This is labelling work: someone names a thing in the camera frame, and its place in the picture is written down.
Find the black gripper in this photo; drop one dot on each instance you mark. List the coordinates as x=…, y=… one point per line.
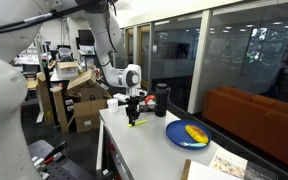
x=133, y=106

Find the yellow marker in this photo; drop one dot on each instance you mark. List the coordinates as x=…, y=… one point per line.
x=140, y=122

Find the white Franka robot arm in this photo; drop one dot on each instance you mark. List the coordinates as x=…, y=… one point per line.
x=4, y=100

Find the white cup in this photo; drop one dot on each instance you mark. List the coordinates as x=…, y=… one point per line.
x=112, y=105

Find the small dark box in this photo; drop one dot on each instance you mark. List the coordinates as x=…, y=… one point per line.
x=149, y=107

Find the red ball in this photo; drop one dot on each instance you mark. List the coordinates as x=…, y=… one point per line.
x=150, y=99

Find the black bottle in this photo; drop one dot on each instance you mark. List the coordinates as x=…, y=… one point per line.
x=161, y=100

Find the low cardboard box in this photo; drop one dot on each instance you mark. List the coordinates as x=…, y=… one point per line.
x=95, y=94

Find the blue plate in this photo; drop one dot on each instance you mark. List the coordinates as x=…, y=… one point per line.
x=177, y=133

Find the large cardboard box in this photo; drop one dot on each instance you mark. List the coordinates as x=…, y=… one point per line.
x=87, y=116

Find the tilted cardboard box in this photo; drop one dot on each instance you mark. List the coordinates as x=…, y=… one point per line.
x=80, y=81

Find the leaning cardboard plank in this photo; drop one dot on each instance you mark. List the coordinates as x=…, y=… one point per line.
x=60, y=110

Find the white topped cardboard box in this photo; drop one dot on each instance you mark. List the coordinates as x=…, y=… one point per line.
x=66, y=70

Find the black pole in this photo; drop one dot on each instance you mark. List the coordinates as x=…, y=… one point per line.
x=52, y=100

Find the black orange clamp tool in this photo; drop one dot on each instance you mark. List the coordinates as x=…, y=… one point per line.
x=55, y=150

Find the black perforated board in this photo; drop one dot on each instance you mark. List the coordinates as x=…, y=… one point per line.
x=64, y=170

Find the white notebook with brown edge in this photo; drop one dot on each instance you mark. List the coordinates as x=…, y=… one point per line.
x=204, y=173

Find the tall cardboard sheet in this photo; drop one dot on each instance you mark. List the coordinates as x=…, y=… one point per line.
x=44, y=100

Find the black monitor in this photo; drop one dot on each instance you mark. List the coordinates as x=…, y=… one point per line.
x=85, y=37

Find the colourful printed booklet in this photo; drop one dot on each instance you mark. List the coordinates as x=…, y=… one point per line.
x=229, y=163

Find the orange sofa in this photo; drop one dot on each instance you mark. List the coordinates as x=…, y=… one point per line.
x=250, y=123

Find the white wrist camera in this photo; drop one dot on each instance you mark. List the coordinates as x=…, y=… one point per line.
x=121, y=97

